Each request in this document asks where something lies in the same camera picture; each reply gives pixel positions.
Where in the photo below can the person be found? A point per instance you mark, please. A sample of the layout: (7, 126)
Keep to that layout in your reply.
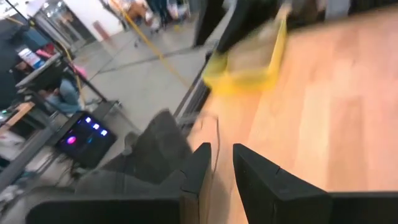
(63, 96)

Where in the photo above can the computer tower with coloured lights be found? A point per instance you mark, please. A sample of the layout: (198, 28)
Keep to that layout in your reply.
(84, 146)

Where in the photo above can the yellow plastic bin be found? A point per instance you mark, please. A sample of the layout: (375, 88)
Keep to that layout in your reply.
(239, 82)

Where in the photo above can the black aluminium table frame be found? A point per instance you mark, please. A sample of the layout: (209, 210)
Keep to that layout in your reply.
(199, 96)

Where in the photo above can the dark grey baseball cap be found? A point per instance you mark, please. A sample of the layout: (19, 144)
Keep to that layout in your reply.
(155, 149)

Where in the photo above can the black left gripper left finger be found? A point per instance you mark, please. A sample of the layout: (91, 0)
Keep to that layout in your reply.
(199, 174)

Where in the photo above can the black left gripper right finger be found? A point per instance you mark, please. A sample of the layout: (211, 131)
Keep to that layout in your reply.
(273, 199)

